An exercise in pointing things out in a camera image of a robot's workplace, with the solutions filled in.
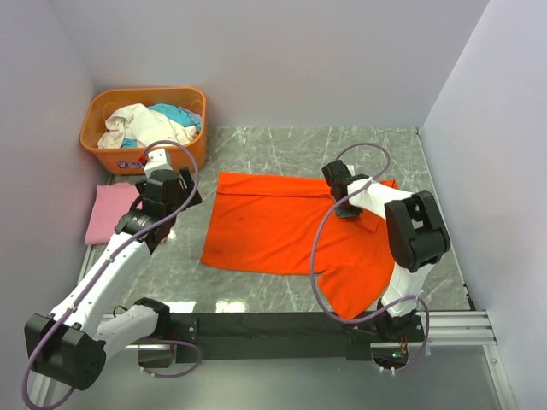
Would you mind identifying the orange t shirt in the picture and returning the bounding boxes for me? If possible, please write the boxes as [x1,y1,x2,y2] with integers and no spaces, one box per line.
[201,172,394,319]

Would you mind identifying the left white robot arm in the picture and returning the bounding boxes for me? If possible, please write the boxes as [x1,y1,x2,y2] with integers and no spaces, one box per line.
[24,167,202,390]

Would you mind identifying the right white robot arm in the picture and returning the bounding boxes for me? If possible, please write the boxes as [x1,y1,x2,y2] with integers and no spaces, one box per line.
[321,159,450,341]

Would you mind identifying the folded pink t shirt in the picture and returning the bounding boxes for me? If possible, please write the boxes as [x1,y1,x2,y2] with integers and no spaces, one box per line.
[85,182,138,246]

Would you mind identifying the white cream garment in tub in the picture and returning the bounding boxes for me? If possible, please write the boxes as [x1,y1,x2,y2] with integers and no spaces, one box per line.
[97,103,203,149]

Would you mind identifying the teal garment in tub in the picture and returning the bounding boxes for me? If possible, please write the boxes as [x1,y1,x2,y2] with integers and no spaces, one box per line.
[121,103,202,149]

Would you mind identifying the orange plastic laundry tub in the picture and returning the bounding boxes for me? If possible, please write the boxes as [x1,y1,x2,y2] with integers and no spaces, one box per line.
[79,87,207,175]

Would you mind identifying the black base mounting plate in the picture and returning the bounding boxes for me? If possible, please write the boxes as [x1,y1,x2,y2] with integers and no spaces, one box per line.
[120,309,428,364]

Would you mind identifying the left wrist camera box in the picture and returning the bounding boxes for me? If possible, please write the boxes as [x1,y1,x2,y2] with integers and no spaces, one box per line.
[143,149,173,178]

